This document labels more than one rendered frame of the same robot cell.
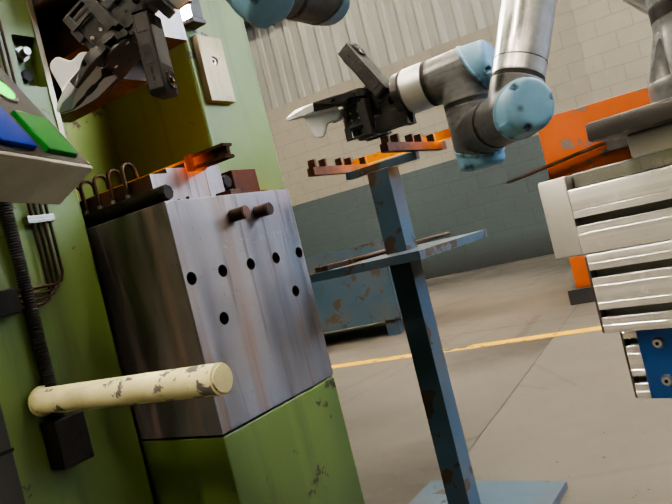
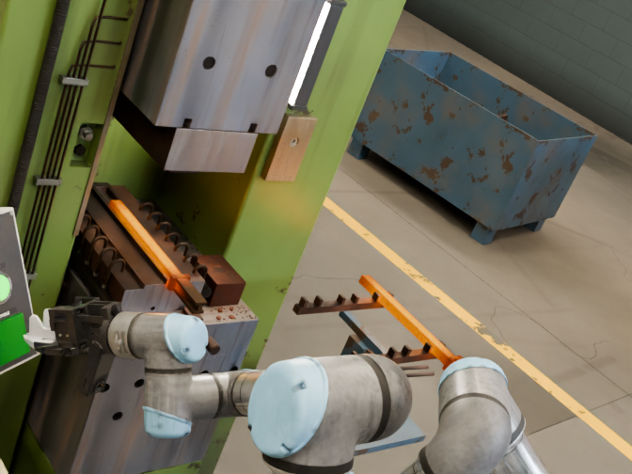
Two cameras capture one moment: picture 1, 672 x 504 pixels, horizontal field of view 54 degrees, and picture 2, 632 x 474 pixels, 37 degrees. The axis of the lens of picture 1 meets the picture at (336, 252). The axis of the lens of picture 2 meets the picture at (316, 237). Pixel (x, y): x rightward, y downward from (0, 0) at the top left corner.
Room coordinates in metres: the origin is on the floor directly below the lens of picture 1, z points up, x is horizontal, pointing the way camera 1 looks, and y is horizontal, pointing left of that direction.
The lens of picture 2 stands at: (-0.33, -0.30, 2.05)
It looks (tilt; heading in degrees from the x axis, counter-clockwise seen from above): 25 degrees down; 10
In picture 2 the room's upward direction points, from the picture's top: 22 degrees clockwise
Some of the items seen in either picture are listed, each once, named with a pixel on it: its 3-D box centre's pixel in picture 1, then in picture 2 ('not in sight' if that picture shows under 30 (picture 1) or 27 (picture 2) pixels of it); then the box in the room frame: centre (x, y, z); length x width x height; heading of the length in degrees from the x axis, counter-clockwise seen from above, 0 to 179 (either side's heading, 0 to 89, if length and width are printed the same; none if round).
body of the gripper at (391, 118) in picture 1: (377, 108); not in sight; (1.14, -0.13, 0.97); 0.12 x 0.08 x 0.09; 56
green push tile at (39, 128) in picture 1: (43, 136); (7, 339); (0.93, 0.36, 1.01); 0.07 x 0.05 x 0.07; 171
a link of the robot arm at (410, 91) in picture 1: (418, 88); not in sight; (1.10, -0.20, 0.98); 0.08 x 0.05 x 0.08; 146
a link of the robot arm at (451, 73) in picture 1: (461, 74); not in sight; (1.05, -0.26, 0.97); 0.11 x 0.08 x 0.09; 56
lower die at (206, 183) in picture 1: (124, 206); (121, 243); (1.48, 0.43, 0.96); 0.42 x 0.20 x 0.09; 56
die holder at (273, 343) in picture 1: (169, 316); (111, 329); (1.53, 0.41, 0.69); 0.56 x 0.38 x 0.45; 56
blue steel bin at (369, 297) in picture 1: (339, 293); (466, 142); (5.54, 0.05, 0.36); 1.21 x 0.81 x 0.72; 67
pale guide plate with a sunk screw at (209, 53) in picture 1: (213, 70); (289, 148); (1.70, 0.19, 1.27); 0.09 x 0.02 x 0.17; 146
